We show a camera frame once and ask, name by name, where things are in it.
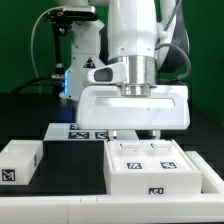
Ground black camera on stand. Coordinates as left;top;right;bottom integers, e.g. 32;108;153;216
44;6;98;90

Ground white cabinet top block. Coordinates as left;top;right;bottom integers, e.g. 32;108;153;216
0;140;43;185

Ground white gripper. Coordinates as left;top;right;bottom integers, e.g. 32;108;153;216
76;63;190;140

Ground white cabinet body box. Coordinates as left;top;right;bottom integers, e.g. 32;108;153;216
103;140;202;196

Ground black cables at base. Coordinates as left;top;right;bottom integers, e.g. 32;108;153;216
10;77;58;94

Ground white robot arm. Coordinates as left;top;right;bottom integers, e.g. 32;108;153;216
55;0;190;132

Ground white camera cable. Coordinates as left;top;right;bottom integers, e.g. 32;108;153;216
30;6;64;94

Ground white L-shaped fence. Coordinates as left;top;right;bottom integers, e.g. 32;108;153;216
0;151;224;224

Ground white base marker plate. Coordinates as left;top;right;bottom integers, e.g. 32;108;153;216
44;123;138;141

